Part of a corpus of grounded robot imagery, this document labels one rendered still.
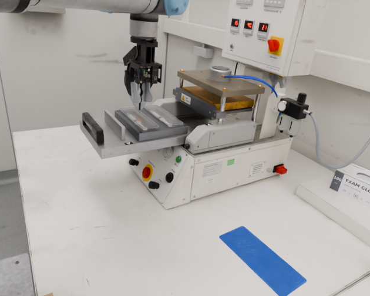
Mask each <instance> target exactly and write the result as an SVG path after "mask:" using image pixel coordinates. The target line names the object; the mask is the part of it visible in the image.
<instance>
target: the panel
mask: <svg viewBox="0 0 370 296"><path fill-rule="evenodd" d="M171 147H172V148H173V154H172V156H171V158H169V159H167V158H164V156H163V150H164V148H161V149H155V150H149V151H145V152H139V153H133V154H131V155H130V157H129V159H128V161H127V164H128V165H129V166H130V167H131V168H132V170H133V171H134V172H135V173H136V174H137V175H138V177H139V178H140V179H141V181H142V182H143V183H144V184H145V185H146V186H147V188H148V189H149V190H150V191H151V192H152V193H153V195H154V196H155V197H156V198H157V199H158V201H159V202H160V203H161V205H162V206H164V204H165V202H166V200H167V198H168V196H169V194H170V192H171V190H172V188H173V186H174V184H175V182H176V180H177V178H178V176H179V174H180V172H181V170H182V168H183V166H184V164H185V162H186V160H187V159H188V157H189V154H188V153H187V152H185V151H184V150H183V149H182V148H181V147H180V146H178V145H177V146H171ZM177 156H180V162H179V163H177V162H176V157H177ZM130 159H136V160H138V161H139V165H137V166H136V165H134V166H132V165H130V164H129V160H130ZM145 167H149V168H150V176H149V177H148V178H147V179H145V178H143V176H142V171H143V169H144V168H145ZM167 173H171V174H172V180H171V181H170V182H168V181H166V174H167ZM150 181H155V182H156V183H159V184H160V185H159V188H158V189H150V188H149V182H150Z"/></svg>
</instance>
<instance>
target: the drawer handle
mask: <svg viewBox="0 0 370 296"><path fill-rule="evenodd" d="M82 124H83V125H88V127H89V128H90V130H91V131H92V132H93V133H94V135H95V136H96V143H97V144H99V143H104V134H103V129H102V128H101V127H100V126H99V125H98V124H97V122H96V121H95V120H94V119H93V117H91V115H90V114H89V113H88V112H84V113H82Z"/></svg>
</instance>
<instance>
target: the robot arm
mask: <svg viewBox="0 0 370 296"><path fill-rule="evenodd" d="M188 4H189V0H0V13H17V14H18V13H23V12H25V11H27V10H28V9H29V7H30V6H42V7H51V8H69V9H87V10H96V11H101V12H107V13H109V14H112V13H124V14H130V32H129V34H130V35H131V37H130V41H131V42H132V43H136V44H137V46H134V47H133V48H132V49H131V50H130V51H129V52H128V53H127V54H126V55H125V56H124V57H123V62H124V65H125V66H127V70H125V76H124V83H125V87H126V90H127V92H128V94H129V96H130V99H131V101H132V103H133V105H134V106H135V108H136V109H137V110H142V109H143V107H144V106H145V104H146V102H152V100H153V96H152V94H151V92H150V88H151V87H152V85H153V84H157V82H159V83H161V82H162V64H160V63H158V62H156V61H154V57H155V48H158V42H157V39H156V37H157V31H158V28H159V26H158V21H159V15H167V16H172V15H181V14H183V13H184V12H185V10H186V9H187V7H188ZM159 69H160V78H158V76H159ZM134 80H135V81H134ZM139 84H140V94H139V92H138V90H139Z"/></svg>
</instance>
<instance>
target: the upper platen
mask: <svg viewBox="0 0 370 296"><path fill-rule="evenodd" d="M182 89H184V90H186V91H188V92H190V93H192V94H194V95H195V96H197V97H199V98H201V99H203V100H205V101H206V102H209V103H211V104H212V105H215V106H216V107H217V110H219V109H220V101H221V97H220V96H217V95H215V94H213V93H211V92H209V91H208V90H205V89H203V88H201V87H199V86H188V87H182ZM253 105H254V100H253V99H251V98H249V97H246V96H233V97H226V103H225V108H224V110H225V111H226V112H227V114H232V113H240V112H249V111H253V108H252V107H253Z"/></svg>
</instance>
